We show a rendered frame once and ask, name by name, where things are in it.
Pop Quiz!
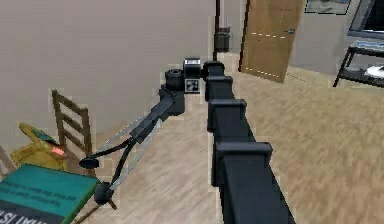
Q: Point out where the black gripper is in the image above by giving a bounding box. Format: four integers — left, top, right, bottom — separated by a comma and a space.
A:
79, 68, 186, 205

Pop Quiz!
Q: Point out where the teal book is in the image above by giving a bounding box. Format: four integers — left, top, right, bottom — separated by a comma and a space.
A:
0, 163, 101, 224

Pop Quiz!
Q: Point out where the brown wooden chair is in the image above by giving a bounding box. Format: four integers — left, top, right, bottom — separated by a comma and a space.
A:
51, 88, 95, 171

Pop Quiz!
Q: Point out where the yellow angular object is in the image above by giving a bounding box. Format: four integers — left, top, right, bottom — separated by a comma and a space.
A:
9, 122, 69, 172

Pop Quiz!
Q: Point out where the dark grey bin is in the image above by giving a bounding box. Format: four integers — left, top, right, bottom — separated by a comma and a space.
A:
213, 25, 232, 53

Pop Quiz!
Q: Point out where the brown wooden door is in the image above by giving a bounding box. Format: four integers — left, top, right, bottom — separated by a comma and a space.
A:
239, 0, 305, 84

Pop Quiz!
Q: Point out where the black television stand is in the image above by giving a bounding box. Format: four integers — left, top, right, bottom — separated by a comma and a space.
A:
332, 39, 384, 90

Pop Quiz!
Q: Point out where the white object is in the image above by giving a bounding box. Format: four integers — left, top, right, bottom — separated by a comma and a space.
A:
364, 64, 384, 79

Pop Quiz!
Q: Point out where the black television set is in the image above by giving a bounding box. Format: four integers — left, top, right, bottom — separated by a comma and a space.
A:
347, 0, 384, 40

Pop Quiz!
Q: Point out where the framed wall picture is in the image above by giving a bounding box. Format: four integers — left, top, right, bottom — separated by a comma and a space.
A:
304, 0, 352, 16

